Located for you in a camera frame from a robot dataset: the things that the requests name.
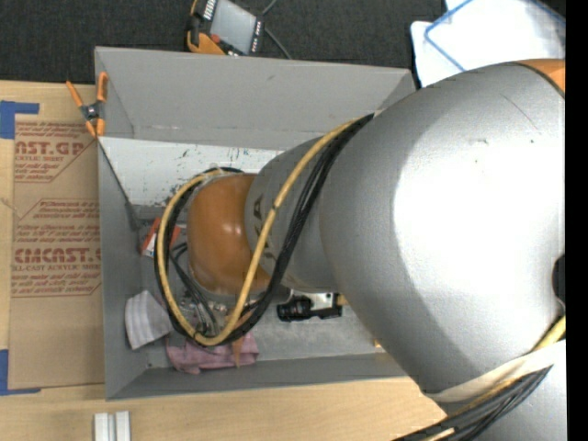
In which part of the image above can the white striped cloth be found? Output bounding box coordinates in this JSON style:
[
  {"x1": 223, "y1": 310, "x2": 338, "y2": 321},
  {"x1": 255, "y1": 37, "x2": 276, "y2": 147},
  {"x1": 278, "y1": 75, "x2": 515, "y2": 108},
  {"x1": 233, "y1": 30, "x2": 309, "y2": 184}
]
[{"x1": 124, "y1": 289, "x2": 173, "y2": 351}]

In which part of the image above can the grey metal bin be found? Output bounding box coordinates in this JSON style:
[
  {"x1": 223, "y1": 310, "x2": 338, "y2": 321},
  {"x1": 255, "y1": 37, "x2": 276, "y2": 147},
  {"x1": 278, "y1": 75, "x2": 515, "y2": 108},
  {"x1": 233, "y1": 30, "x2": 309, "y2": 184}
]
[{"x1": 93, "y1": 46, "x2": 418, "y2": 401}]

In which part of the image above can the black cylinder on white bracket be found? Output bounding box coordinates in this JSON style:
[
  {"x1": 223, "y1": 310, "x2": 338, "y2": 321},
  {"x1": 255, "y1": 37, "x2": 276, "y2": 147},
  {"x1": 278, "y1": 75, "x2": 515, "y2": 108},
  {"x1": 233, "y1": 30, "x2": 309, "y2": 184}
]
[{"x1": 276, "y1": 290, "x2": 346, "y2": 323}]

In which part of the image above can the pink cloth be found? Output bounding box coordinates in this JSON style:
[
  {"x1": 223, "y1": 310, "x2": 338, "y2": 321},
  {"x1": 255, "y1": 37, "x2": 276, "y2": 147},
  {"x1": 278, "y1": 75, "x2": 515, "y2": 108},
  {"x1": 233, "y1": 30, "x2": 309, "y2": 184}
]
[{"x1": 164, "y1": 330, "x2": 260, "y2": 377}]

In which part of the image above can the brown cardboard board red print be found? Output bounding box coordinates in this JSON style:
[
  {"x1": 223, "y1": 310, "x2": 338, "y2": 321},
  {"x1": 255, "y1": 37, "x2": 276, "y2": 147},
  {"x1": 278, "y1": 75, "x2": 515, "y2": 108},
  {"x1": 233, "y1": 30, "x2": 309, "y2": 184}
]
[{"x1": 0, "y1": 79, "x2": 107, "y2": 397}]

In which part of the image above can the orange and white packet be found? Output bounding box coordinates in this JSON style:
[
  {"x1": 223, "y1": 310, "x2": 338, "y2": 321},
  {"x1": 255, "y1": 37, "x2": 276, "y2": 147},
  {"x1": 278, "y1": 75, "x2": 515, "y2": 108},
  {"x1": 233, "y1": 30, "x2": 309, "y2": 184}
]
[{"x1": 139, "y1": 217, "x2": 184, "y2": 260}]

